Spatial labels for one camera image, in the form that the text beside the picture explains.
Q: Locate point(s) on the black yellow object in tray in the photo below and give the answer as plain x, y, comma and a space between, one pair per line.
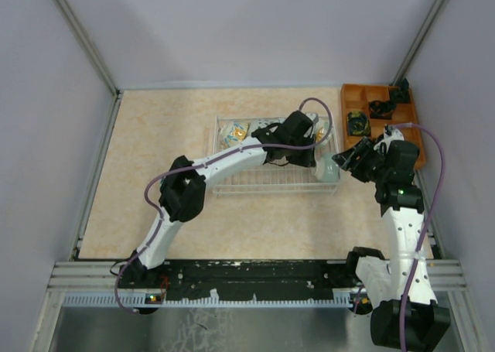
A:
358, 124

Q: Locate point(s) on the pale green ringed bowl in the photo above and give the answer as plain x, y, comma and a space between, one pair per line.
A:
326, 170

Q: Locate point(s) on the black object tray corner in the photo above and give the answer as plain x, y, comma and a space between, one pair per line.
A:
400, 94

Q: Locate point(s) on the blue bowl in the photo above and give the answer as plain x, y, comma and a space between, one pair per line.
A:
263, 123

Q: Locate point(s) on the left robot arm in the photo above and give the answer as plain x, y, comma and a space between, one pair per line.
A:
183, 188

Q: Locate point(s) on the black object tray centre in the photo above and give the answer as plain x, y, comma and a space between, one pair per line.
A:
381, 109

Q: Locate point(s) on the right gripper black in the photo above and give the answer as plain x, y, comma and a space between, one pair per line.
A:
363, 148

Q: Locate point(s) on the white wire dish rack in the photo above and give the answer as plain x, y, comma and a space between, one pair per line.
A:
279, 177

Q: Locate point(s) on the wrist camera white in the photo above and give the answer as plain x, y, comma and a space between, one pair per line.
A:
389, 135
314, 117

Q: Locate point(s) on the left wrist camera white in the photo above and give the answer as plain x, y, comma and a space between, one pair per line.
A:
314, 117

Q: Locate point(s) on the wooden compartment tray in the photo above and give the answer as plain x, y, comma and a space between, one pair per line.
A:
367, 109

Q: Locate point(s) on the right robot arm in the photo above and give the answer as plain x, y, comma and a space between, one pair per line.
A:
405, 311

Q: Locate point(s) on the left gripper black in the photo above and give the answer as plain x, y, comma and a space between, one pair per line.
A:
308, 160

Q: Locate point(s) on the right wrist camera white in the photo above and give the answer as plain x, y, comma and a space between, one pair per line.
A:
389, 135

